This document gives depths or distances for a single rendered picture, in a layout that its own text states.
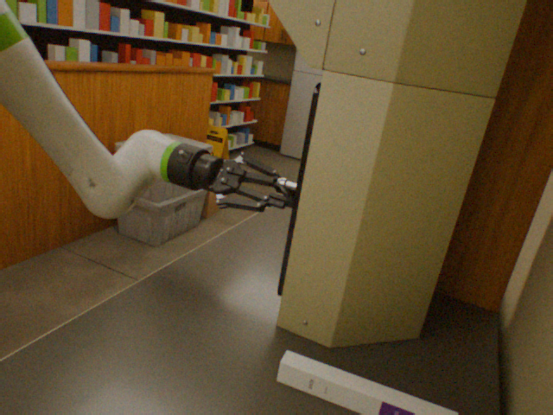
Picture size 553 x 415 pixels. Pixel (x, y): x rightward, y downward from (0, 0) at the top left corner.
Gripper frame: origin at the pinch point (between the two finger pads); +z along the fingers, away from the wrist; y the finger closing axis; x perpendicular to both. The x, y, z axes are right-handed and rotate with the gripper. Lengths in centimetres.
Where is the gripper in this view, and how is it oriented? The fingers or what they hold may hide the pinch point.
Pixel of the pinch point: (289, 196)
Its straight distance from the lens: 86.7
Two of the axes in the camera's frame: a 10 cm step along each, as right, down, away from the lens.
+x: 2.1, 4.3, 8.8
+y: 3.9, -8.6, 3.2
